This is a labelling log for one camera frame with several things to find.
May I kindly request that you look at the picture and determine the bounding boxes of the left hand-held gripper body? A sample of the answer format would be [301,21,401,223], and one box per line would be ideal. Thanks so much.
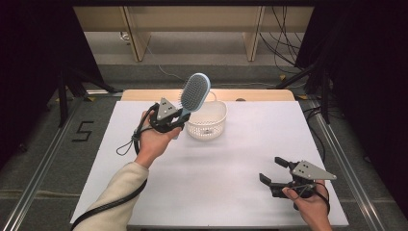
[148,96,181,134]

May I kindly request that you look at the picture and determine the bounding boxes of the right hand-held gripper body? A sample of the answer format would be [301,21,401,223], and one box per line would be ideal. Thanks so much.
[270,159,338,198]

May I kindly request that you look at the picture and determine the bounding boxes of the white plastic slotted basket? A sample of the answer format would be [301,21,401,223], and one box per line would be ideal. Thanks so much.
[185,90,229,141]

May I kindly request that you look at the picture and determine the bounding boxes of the light blue hairbrush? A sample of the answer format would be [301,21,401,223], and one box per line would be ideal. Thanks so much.
[172,72,212,141]

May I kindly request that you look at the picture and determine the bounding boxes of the person's left hand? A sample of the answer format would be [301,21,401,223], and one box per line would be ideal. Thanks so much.
[134,110,183,168]

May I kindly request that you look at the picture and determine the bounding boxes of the person's right hand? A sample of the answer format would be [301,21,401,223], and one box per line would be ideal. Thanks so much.
[281,179,332,224]

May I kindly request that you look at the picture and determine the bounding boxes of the wooden table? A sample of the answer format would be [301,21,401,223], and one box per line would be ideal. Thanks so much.
[120,89,296,102]

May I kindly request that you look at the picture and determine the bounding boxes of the black metal stand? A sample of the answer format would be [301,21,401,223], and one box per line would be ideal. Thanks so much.
[274,63,333,125]
[57,65,124,129]

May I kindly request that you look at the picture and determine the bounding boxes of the beige wooden cabinet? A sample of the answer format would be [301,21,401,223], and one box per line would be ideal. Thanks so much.
[72,5,315,63]

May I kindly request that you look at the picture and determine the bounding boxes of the black curtain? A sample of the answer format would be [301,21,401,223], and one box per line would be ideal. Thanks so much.
[0,0,107,162]
[294,0,408,219]

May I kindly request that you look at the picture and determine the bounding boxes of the thick black gripper cable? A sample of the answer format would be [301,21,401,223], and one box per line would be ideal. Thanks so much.
[69,102,161,231]
[293,182,332,214]

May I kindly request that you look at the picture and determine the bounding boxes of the aluminium floor rail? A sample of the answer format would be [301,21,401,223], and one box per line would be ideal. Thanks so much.
[0,95,85,231]
[306,95,388,231]

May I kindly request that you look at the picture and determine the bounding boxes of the thin black cord loop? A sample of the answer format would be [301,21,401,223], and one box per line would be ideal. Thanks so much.
[115,128,142,157]

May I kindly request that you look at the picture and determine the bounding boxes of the black floor cable bundle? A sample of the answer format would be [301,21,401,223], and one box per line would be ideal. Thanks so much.
[259,5,311,75]

